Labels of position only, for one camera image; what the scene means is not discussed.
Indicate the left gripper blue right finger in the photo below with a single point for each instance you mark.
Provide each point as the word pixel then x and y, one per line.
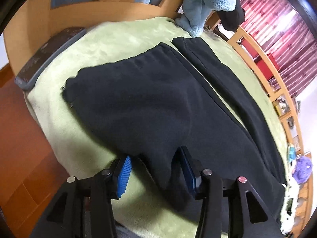
pixel 248 215

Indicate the light blue fleece garment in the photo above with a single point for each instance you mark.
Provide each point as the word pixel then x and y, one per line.
pixel 196 12

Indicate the dark grey mattress edge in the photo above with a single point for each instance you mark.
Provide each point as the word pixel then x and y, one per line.
pixel 28 75

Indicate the green bed blanket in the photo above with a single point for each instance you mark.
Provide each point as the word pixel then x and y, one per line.
pixel 141 210

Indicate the white dotted cloth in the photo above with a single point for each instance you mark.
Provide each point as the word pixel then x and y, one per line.
pixel 289 206

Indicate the pink red curtain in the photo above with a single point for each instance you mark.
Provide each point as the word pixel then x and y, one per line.
pixel 281 31

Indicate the black pants with white stripe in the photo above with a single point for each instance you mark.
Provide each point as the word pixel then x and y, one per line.
pixel 179 95

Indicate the purple plush toy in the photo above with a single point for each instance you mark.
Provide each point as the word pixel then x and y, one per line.
pixel 303 169

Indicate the teal geometric pillow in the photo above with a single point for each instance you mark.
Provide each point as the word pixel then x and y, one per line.
pixel 291 153

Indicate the wooden bed headboard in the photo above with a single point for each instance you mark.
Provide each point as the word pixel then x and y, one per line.
pixel 35 22

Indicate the black garment on chair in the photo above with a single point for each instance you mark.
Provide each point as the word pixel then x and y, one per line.
pixel 231 20

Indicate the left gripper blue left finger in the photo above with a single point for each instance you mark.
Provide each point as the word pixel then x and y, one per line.
pixel 64 215

